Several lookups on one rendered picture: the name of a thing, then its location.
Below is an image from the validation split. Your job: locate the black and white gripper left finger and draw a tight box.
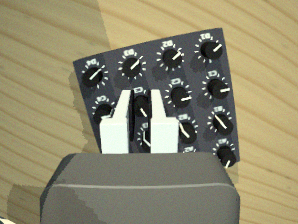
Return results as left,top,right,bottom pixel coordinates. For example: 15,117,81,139
100,90,135,153

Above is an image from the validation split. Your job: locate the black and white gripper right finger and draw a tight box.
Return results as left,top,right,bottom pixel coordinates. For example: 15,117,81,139
148,90,178,153

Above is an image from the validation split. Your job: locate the dark grey knob box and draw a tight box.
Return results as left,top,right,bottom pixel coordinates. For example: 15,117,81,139
73,28,240,168

